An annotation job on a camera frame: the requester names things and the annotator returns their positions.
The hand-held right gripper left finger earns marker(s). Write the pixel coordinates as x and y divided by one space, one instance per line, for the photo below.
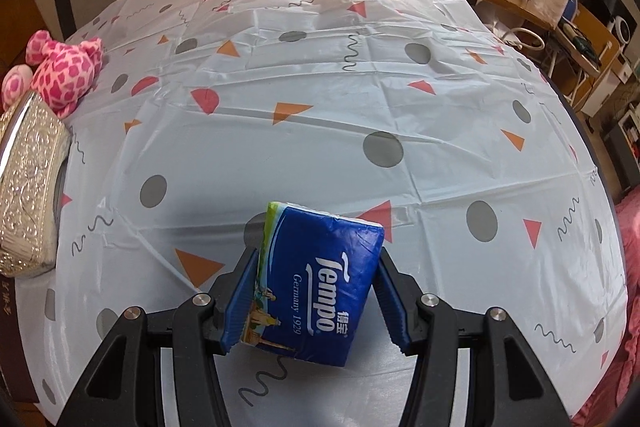
245 297

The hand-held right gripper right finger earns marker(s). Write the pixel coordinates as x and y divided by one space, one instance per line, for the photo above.
395 307

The blue tissue pack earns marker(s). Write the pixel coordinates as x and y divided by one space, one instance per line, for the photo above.
310 287

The patterned plastic tablecloth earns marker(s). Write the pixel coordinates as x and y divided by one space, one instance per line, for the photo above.
350 107

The ornate golden tissue box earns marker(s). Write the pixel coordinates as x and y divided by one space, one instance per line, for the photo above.
30 187

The grey storage box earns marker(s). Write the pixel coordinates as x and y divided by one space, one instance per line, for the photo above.
622 137

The pink spotted plush toy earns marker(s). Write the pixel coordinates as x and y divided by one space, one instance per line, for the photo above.
65 72

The blue folding chair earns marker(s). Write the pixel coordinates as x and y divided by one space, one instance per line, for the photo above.
571 6

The white round fan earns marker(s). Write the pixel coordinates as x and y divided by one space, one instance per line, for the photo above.
619 28

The wooden wardrobe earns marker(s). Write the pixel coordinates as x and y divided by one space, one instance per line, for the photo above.
20 7

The white round frame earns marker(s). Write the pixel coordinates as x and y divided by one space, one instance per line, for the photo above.
525 32

